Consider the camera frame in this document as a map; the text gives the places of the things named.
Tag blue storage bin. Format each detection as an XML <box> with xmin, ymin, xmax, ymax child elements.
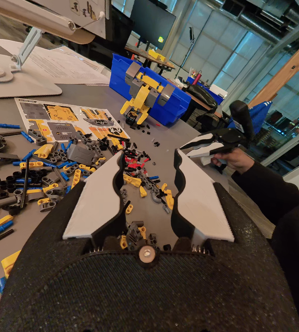
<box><xmin>186</xmin><ymin>76</ymin><xmax>228</xmax><ymax>104</ymax></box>
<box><xmin>109</xmin><ymin>53</ymin><xmax>192</xmax><ymax>127</ymax></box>

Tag black bag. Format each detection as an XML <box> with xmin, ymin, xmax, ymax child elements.
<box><xmin>183</xmin><ymin>84</ymin><xmax>218</xmax><ymax>112</ymax></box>

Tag sticker sheet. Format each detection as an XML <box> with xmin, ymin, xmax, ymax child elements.
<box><xmin>14</xmin><ymin>98</ymin><xmax>130</xmax><ymax>143</ymax></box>

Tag printed paper sheets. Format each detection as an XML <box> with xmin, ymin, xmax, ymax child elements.
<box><xmin>0</xmin><ymin>38</ymin><xmax>111</xmax><ymax>85</ymax></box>

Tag wooden background desk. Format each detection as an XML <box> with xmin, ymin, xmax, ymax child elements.
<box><xmin>125</xmin><ymin>45</ymin><xmax>176</xmax><ymax>76</ymax></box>

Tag person's right forearm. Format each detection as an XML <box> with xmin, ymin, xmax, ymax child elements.
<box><xmin>231</xmin><ymin>161</ymin><xmax>299</xmax><ymax>226</ymax></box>

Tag person's right hand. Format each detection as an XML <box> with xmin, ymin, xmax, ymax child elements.
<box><xmin>210</xmin><ymin>149</ymin><xmax>255</xmax><ymax>175</ymax></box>

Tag pile of toy building pieces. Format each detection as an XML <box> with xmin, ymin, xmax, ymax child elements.
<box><xmin>0</xmin><ymin>123</ymin><xmax>174</xmax><ymax>251</ymax></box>

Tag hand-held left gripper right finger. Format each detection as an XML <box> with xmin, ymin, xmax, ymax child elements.
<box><xmin>171</xmin><ymin>149</ymin><xmax>235</xmax><ymax>248</ymax></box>

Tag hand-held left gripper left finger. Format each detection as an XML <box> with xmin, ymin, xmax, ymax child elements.
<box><xmin>62</xmin><ymin>150</ymin><xmax>127</xmax><ymax>240</ymax></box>

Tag blue jacket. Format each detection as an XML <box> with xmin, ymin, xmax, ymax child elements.
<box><xmin>248</xmin><ymin>101</ymin><xmax>273</xmax><ymax>135</ymax></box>

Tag black monitor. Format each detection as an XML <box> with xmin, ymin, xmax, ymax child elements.
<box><xmin>130</xmin><ymin>0</ymin><xmax>177</xmax><ymax>51</ymax></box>

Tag yellow toy vehicle model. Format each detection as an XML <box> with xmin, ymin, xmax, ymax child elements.
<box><xmin>120</xmin><ymin>62</ymin><xmax>176</xmax><ymax>127</ymax></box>

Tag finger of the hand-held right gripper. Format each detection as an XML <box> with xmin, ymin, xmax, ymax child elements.
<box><xmin>186</xmin><ymin>143</ymin><xmax>219</xmax><ymax>159</ymax></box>
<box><xmin>179</xmin><ymin>132</ymin><xmax>216</xmax><ymax>151</ymax></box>

